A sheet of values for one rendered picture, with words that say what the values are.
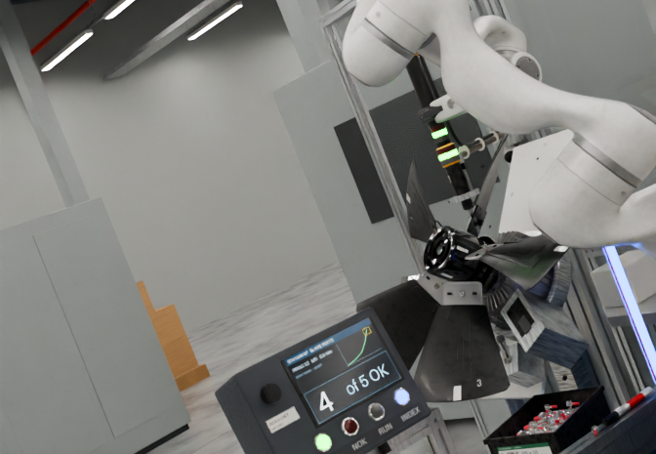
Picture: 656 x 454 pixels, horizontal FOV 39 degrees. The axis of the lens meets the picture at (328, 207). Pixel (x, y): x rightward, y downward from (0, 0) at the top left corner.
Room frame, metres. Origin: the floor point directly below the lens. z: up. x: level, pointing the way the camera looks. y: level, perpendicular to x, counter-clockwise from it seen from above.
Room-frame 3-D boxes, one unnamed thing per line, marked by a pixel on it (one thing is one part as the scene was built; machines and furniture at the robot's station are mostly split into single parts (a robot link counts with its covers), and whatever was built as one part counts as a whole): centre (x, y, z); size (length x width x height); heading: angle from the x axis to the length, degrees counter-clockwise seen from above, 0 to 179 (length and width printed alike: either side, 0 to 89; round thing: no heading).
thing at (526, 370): (2.13, -0.28, 0.91); 0.12 x 0.08 x 0.12; 121
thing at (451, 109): (2.01, -0.35, 1.52); 0.11 x 0.10 x 0.07; 31
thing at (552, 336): (2.07, -0.35, 0.98); 0.20 x 0.16 x 0.20; 121
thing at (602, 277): (2.56, -0.69, 0.91); 0.17 x 0.16 x 0.11; 121
